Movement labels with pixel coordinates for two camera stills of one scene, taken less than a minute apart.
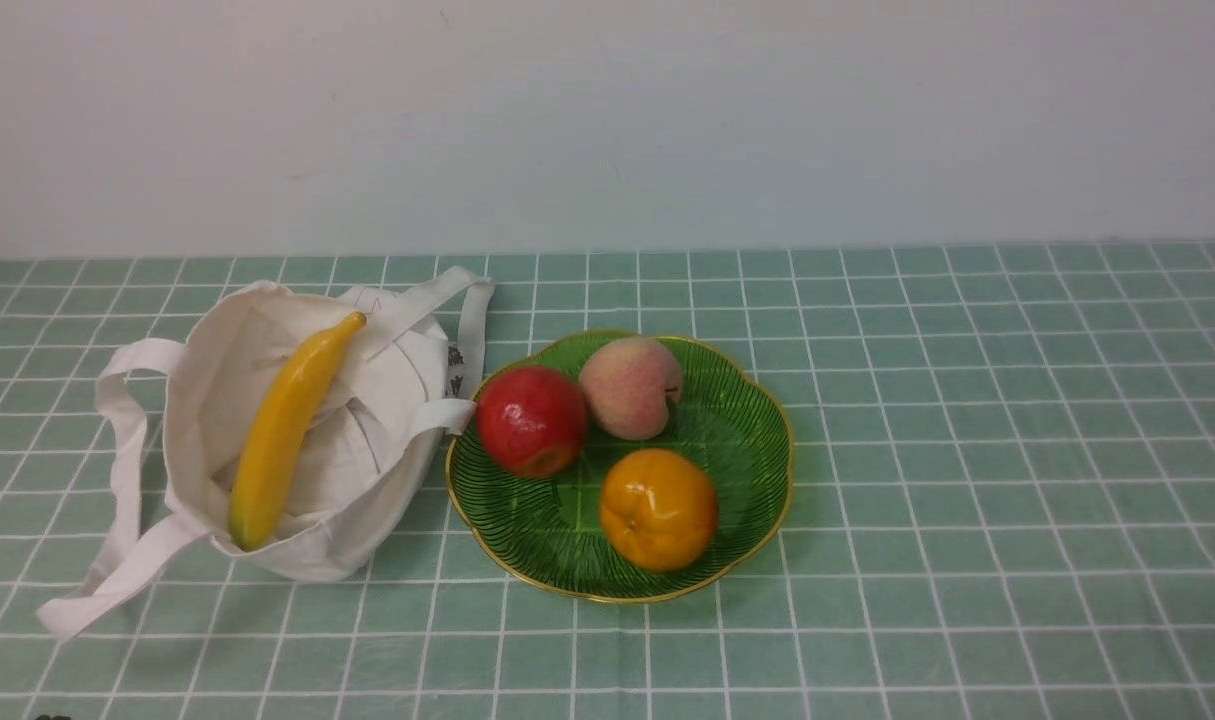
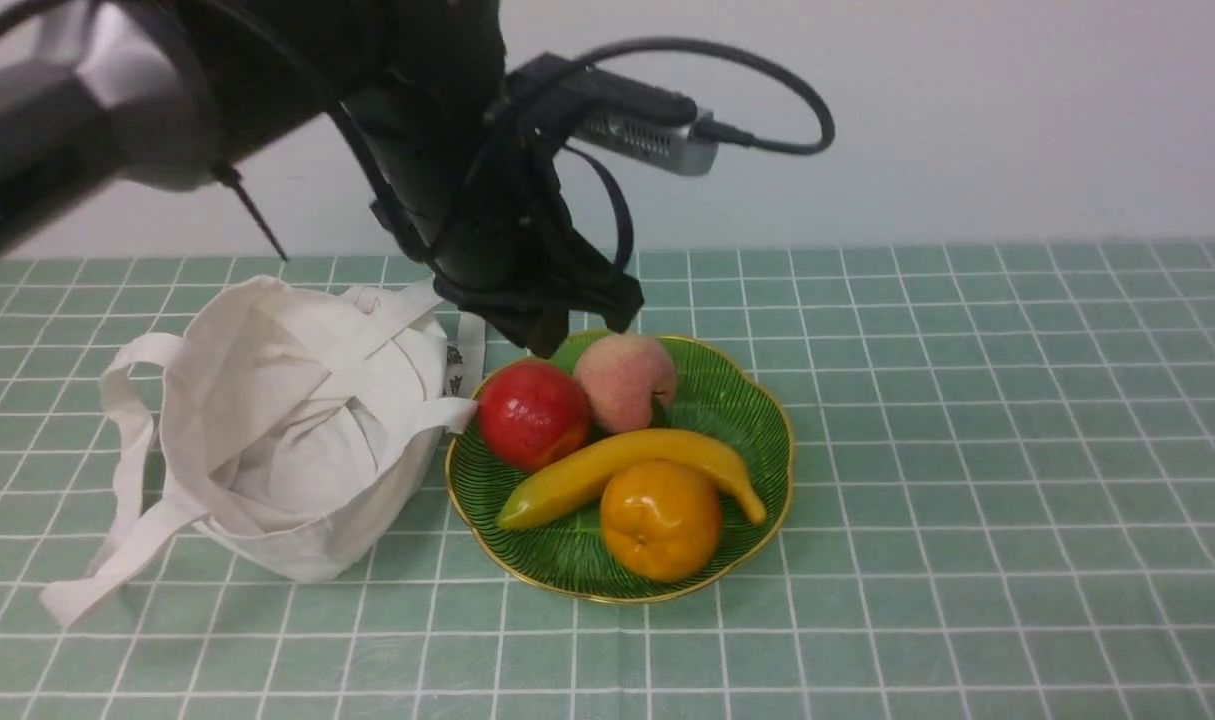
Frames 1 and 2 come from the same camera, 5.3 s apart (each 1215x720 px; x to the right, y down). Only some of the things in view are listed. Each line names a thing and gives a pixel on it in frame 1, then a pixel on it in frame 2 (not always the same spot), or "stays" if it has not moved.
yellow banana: x=278 y=429 to x=581 y=466
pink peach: x=627 y=384 stays
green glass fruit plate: x=547 y=530 stays
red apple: x=532 y=419 stays
